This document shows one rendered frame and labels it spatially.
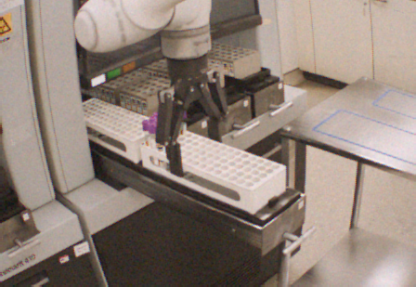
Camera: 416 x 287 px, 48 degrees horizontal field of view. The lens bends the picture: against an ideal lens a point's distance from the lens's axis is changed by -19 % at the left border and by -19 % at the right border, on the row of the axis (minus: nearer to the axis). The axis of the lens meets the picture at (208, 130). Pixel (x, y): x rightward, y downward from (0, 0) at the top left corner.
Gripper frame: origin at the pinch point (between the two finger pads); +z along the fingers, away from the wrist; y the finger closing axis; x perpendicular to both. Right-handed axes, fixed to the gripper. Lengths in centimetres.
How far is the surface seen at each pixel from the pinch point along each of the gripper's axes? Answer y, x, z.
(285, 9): 219, 138, 30
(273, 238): -3.3, -21.8, 9.5
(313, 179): 124, 55, 86
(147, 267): -4.8, 18.3, 37.8
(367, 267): 49, -22, 58
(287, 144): 24.6, -3.4, 7.3
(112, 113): 1.8, 29.5, -0.5
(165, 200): -6.7, 3.0, 8.5
